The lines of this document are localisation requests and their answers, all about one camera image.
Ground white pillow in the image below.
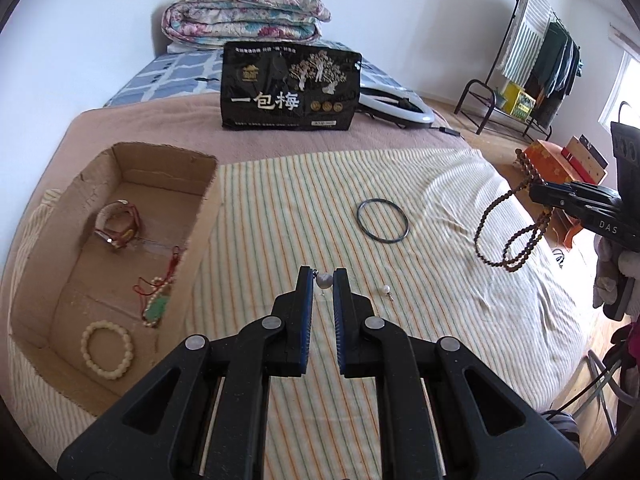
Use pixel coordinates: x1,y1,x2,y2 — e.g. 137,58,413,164
166,41,223,55

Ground person's right hand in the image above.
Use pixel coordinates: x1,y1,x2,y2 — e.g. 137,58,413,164
593,236,632,311

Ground dark hanging clothes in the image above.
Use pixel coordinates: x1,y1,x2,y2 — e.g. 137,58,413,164
524,19,585,129

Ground white ring light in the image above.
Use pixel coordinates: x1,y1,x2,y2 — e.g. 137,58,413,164
357,84,436,127

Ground dark thin bangle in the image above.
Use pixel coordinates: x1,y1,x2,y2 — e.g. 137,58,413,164
356,198,410,245

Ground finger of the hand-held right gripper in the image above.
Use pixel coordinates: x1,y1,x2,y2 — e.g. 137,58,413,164
544,181,621,196
529,186,622,214

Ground black printed snack bag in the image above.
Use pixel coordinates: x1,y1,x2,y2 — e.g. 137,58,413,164
219,40,363,132

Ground yellow striped cloth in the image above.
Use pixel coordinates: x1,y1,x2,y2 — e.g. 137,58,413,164
7,147,602,480

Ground red strap wristwatch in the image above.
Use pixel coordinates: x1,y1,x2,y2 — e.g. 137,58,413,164
93,200,142,250

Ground tan blanket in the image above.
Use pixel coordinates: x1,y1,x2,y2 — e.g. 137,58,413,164
0,94,483,321

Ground window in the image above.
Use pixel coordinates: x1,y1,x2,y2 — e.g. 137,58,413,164
597,34,640,127

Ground cardboard box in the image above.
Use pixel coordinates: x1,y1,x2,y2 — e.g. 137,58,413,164
7,141,224,418

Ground yellow box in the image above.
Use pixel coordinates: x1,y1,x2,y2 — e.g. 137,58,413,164
502,82,537,121

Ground folded floral quilt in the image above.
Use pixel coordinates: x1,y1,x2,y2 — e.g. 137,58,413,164
160,0,333,51

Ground striped hanging towel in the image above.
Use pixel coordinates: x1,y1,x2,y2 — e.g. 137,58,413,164
499,0,554,84

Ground brown bead necklace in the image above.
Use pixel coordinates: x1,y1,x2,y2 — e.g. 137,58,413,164
473,147,557,274

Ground red and tan box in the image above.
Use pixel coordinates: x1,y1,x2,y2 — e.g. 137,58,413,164
560,134,610,186

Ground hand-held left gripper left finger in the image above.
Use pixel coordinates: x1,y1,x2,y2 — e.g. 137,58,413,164
57,265,317,480

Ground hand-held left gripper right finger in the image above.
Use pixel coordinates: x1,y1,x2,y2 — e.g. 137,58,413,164
332,267,587,480

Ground blue checked bedsheet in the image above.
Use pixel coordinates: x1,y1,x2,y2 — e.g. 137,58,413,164
102,44,417,109

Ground jade pendant with red cord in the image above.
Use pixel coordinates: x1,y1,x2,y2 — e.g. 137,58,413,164
132,246,185,331

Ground white bead bracelet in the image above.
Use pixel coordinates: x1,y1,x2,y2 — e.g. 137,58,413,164
80,322,136,381

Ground black metal clothes rack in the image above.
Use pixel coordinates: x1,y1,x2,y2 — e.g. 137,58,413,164
453,0,584,142

